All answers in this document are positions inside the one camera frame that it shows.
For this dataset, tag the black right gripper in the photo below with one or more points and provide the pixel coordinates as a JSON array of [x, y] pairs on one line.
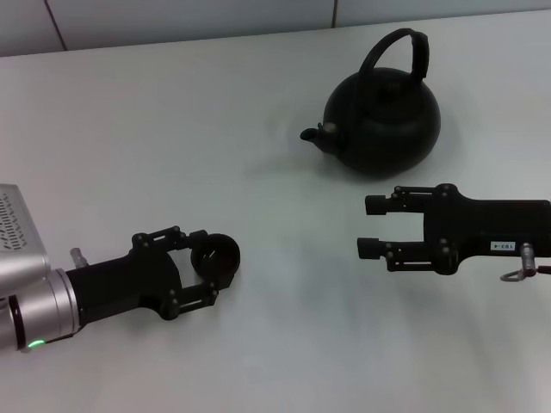
[[482, 223]]

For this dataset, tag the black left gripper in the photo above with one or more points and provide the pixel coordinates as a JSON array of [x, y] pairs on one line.
[[129, 284]]

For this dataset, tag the small dark teacup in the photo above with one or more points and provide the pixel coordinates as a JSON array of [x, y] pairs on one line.
[[224, 258]]

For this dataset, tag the black round teapot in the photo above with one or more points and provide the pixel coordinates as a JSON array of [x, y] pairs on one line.
[[387, 129]]

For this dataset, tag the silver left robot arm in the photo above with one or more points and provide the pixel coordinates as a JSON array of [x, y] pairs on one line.
[[43, 310]]

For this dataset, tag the left gripper metal plug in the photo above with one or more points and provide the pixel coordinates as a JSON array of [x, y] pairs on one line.
[[78, 258]]

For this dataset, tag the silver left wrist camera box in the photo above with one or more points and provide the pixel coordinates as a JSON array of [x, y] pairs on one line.
[[21, 241]]

